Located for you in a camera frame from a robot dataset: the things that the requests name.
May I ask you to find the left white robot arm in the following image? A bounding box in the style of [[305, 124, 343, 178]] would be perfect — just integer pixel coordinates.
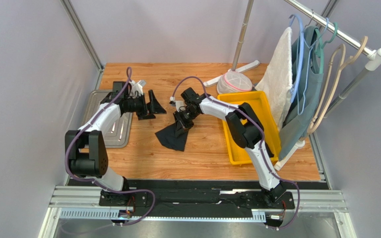
[[64, 80, 166, 194]]

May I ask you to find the black paper napkin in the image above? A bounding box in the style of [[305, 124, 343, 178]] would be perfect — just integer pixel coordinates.
[[155, 123, 189, 152]]

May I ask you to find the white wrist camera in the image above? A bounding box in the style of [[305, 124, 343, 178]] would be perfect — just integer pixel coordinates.
[[169, 96, 186, 112], [129, 80, 146, 98]]

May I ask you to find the purple cable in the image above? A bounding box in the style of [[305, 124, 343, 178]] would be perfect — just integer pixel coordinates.
[[64, 66, 156, 227], [170, 75, 302, 231]]

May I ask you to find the beige hanger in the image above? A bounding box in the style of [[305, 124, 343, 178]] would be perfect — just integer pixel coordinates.
[[307, 44, 348, 134], [309, 36, 369, 134]]

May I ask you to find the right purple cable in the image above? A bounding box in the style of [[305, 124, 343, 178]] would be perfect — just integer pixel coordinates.
[[170, 75, 302, 231]]

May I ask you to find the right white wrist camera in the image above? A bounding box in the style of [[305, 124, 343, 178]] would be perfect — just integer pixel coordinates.
[[169, 96, 186, 112]]

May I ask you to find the white towel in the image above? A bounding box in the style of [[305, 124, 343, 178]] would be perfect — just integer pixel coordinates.
[[255, 27, 293, 130]]

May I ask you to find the blue hanger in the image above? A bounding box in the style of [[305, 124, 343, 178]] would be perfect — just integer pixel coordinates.
[[289, 14, 322, 115]]

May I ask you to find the white mesh bowl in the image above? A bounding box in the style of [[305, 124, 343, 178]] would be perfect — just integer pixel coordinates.
[[216, 71, 253, 94]]

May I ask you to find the silver metal tray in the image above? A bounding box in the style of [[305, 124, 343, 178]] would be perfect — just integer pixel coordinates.
[[79, 90, 132, 149]]

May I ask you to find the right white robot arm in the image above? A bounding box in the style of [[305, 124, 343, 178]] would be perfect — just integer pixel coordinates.
[[173, 87, 286, 203]]

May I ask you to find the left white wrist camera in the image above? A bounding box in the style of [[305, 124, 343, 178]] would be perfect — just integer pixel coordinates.
[[129, 80, 146, 98]]

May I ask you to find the yellow plastic bin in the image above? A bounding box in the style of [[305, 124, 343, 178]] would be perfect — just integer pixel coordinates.
[[217, 90, 282, 165]]

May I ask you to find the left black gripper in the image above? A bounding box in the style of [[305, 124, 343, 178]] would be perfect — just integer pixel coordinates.
[[125, 90, 166, 121]]

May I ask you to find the metal clothes rack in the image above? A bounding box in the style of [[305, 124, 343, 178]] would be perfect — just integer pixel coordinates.
[[203, 0, 381, 171]]

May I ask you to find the green hanger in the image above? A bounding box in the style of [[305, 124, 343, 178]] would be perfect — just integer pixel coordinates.
[[315, 17, 338, 74]]

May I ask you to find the teal garment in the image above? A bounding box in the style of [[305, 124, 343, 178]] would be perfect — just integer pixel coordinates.
[[278, 26, 324, 161]]

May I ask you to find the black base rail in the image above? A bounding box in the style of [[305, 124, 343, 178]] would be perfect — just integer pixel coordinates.
[[68, 179, 328, 218]]

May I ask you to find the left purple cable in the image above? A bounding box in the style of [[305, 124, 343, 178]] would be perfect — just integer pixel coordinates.
[[64, 66, 156, 227]]

